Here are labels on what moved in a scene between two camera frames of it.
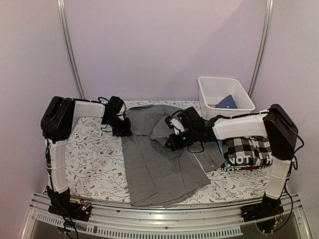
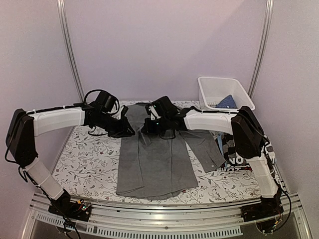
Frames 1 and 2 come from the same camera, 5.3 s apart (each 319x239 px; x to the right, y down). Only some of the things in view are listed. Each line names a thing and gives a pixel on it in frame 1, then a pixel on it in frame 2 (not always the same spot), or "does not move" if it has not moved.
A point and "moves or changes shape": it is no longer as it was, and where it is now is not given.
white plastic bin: [223, 96] does not move
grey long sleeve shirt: [156, 174] moves or changes shape
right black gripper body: [190, 139] to [156, 128]
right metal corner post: [261, 58] does not move
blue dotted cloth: [228, 102] does not move
